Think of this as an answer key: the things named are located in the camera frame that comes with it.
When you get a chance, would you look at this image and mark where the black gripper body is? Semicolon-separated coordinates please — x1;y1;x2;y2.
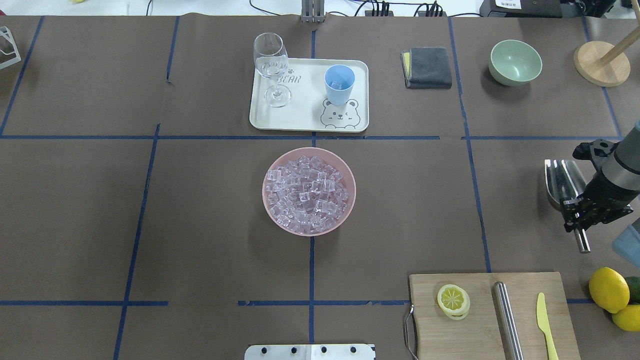
580;172;639;221

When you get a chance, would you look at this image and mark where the steel ice scoop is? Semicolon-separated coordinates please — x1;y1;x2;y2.
544;159;591;254

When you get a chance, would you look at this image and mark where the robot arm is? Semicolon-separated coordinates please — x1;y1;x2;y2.
560;121;640;233

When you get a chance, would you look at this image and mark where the pink ice bowl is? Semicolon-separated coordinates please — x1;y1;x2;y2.
262;146;357;236

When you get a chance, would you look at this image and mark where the light blue plastic cup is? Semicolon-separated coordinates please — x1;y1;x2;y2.
324;64;355;106

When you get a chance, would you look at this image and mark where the pile of ice cubes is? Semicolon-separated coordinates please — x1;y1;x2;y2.
266;155;350;232

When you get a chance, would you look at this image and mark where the yellow lemon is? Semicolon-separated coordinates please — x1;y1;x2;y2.
589;266;630;314
612;304;640;332

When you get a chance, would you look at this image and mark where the green lime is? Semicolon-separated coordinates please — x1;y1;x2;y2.
624;276;640;305

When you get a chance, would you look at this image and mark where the yellow plastic knife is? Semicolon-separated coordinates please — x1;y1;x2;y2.
535;292;559;360

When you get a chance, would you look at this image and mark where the wooden stand base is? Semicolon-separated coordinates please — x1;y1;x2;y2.
573;27;640;87

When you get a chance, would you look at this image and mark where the steel muddler rod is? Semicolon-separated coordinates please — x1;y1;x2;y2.
493;281;524;360

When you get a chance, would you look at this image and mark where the lemon slice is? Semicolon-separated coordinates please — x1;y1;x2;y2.
436;284;471;321

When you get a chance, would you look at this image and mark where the green ceramic bowl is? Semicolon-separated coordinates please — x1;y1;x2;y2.
488;39;543;87

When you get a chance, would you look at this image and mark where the wooden cutting board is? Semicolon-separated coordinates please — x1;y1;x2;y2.
409;272;581;360

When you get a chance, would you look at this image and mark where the cream bear tray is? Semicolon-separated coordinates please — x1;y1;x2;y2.
249;58;370;133

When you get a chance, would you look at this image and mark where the clear wine glass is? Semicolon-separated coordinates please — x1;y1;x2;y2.
253;32;291;109

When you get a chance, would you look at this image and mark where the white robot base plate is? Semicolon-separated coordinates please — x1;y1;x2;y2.
244;343;377;360

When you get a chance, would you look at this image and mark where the aluminium frame post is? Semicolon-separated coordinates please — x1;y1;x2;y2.
301;0;326;23

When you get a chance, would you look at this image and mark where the white wire cup rack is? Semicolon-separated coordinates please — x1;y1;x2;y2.
0;26;22;69

